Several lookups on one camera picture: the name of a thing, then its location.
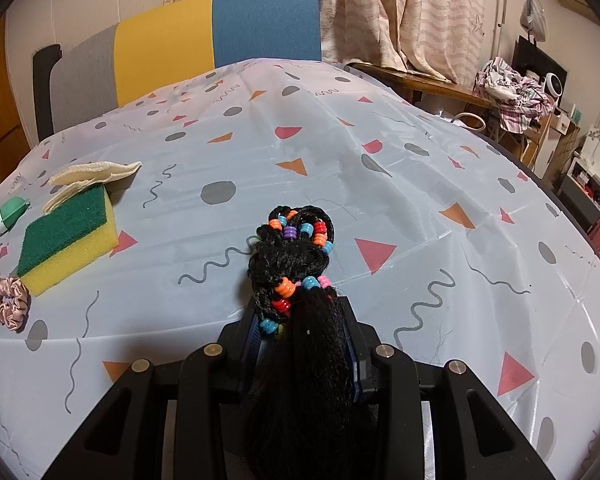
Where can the pink patterned curtain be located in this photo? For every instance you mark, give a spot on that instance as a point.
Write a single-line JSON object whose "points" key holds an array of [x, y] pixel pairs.
{"points": [[405, 10]]}

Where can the wooden bench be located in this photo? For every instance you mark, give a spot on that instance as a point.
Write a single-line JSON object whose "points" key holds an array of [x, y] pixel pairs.
{"points": [[430, 85]]}

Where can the grey yellow blue chair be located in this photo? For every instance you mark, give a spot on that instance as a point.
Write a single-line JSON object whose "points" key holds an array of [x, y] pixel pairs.
{"points": [[205, 40]]}

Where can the green yellow sponge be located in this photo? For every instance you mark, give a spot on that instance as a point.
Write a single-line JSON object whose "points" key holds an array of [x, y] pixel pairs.
{"points": [[65, 240]]}

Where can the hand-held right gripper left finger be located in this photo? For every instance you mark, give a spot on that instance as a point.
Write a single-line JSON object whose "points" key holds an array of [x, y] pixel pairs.
{"points": [[250, 347]]}

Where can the small green white bottle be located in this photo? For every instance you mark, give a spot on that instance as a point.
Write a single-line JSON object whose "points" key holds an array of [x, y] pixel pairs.
{"points": [[7, 217]]}

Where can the black flat screen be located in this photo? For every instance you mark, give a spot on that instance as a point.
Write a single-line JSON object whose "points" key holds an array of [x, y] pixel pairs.
{"points": [[527, 60]]}

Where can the beige bandage roll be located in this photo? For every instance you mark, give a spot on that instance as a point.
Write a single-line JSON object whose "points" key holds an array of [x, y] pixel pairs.
{"points": [[90, 175]]}

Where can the white round fan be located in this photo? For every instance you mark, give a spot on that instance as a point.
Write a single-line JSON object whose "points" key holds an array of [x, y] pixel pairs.
{"points": [[555, 87]]}

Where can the black rolled mat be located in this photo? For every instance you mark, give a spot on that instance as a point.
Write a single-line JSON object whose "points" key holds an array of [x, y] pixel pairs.
{"points": [[45, 90]]}

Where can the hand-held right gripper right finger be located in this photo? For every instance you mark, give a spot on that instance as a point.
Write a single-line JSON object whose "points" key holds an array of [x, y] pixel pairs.
{"points": [[356, 365]]}

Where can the patterned white tablecloth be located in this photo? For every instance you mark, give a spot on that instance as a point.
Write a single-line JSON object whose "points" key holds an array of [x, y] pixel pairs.
{"points": [[330, 150]]}

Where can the black beaded braided hairpiece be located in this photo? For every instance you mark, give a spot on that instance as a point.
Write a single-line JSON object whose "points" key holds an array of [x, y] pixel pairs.
{"points": [[300, 350]]}

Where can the pile of striped clothes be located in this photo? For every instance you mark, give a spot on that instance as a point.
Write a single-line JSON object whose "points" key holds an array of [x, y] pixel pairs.
{"points": [[515, 95]]}

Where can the wooden wardrobe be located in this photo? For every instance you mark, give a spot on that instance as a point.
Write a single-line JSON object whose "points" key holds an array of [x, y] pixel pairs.
{"points": [[0, 125]]}

